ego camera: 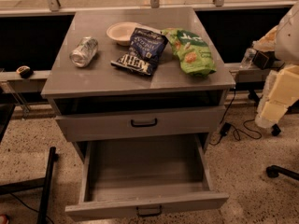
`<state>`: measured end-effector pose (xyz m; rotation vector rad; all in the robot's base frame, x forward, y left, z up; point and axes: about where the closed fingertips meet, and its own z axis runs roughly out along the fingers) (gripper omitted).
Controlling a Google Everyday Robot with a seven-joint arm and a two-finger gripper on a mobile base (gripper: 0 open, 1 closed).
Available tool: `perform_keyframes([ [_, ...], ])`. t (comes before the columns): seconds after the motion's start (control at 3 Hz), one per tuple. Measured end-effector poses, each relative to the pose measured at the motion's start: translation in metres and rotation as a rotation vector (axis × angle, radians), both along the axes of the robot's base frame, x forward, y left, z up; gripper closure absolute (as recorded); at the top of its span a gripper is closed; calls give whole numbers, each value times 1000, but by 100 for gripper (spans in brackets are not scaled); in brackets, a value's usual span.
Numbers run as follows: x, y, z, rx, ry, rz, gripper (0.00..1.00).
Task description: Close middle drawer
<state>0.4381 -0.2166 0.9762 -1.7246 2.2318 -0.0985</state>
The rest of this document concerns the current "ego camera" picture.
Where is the grey drawer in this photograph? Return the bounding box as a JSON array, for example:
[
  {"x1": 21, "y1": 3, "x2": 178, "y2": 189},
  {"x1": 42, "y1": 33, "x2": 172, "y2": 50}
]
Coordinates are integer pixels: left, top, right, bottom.
[
  {"x1": 56, "y1": 105, "x2": 225, "y2": 142},
  {"x1": 65, "y1": 134, "x2": 229, "y2": 221}
]

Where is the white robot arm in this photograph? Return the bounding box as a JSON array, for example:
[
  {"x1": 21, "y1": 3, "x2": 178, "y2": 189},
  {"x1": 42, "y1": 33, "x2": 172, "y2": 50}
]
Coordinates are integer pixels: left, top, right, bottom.
[{"x1": 255, "y1": 2, "x2": 299, "y2": 129}]

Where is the grey drawer cabinet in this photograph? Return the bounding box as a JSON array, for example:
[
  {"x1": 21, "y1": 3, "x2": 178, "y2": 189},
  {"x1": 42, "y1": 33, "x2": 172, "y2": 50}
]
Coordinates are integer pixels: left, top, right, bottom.
[{"x1": 42, "y1": 7, "x2": 235, "y2": 155}]

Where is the grey top drawer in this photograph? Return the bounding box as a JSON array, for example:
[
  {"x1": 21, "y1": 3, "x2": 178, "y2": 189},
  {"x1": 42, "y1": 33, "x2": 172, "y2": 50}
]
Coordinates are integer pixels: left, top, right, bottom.
[{"x1": 56, "y1": 105, "x2": 225, "y2": 142}]

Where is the blue Kettle chip bag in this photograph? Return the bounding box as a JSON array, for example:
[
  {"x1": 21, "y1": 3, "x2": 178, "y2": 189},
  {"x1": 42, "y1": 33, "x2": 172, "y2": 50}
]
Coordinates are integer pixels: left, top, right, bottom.
[{"x1": 111, "y1": 27, "x2": 168, "y2": 76}]

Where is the green snack bag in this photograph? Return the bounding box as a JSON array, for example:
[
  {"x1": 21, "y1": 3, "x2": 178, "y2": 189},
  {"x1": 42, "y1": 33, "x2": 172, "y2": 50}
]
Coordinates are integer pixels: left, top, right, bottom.
[{"x1": 162, "y1": 28, "x2": 216, "y2": 77}]

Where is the white paper bowl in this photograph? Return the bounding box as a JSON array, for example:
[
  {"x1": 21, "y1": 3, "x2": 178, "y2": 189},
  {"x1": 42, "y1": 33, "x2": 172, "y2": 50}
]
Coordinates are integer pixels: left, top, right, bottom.
[{"x1": 107, "y1": 22, "x2": 138, "y2": 46}]

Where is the silver soda can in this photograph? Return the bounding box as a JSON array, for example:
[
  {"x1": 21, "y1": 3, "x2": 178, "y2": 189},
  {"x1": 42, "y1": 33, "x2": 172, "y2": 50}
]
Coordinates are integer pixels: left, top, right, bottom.
[{"x1": 69, "y1": 36, "x2": 98, "y2": 68}]

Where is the black table leg with caster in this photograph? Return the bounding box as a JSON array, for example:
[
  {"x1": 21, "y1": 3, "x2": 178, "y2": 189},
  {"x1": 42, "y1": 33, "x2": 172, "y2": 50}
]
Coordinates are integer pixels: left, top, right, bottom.
[{"x1": 248, "y1": 90, "x2": 281, "y2": 136}]

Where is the clear water bottle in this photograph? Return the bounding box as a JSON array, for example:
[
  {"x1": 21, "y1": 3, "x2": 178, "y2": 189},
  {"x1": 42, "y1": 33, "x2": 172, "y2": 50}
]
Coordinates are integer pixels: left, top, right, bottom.
[{"x1": 240, "y1": 48, "x2": 256, "y2": 69}]

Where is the small black box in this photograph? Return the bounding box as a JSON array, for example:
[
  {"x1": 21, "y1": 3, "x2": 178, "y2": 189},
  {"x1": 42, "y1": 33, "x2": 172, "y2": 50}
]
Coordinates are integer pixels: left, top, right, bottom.
[{"x1": 253, "y1": 51, "x2": 275, "y2": 70}]

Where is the yellow black tape measure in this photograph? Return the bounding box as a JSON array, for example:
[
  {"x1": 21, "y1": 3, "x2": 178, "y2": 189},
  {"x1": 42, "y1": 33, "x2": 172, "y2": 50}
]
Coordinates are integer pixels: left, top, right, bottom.
[{"x1": 16, "y1": 65, "x2": 34, "y2": 78}]

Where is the black chair leg right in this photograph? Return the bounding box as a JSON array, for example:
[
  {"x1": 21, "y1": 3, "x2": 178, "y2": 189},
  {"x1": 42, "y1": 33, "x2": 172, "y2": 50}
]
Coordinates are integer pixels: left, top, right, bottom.
[{"x1": 266, "y1": 165, "x2": 299, "y2": 180}]

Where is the black power adapter with cable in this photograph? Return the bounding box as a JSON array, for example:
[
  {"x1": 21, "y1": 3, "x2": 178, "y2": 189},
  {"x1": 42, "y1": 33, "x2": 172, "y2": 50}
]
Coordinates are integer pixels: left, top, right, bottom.
[{"x1": 210, "y1": 91, "x2": 262, "y2": 147}]

